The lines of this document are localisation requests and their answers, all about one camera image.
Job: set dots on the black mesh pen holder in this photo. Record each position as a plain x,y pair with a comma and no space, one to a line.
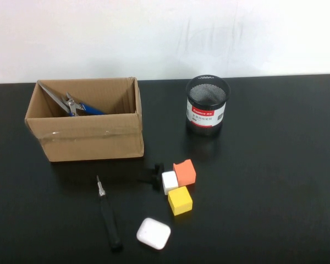
206,115

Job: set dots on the orange cube block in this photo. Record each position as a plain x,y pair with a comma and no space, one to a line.
184,173

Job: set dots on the black plastic clip part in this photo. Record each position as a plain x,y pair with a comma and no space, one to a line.
156,178

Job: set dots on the white cube block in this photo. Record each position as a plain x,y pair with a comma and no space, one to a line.
170,182

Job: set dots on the yellow cube block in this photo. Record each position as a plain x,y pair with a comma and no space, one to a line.
180,202

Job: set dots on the brown cardboard box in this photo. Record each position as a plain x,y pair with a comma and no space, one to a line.
93,137

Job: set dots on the white earbuds case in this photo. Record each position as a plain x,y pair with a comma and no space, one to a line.
153,233

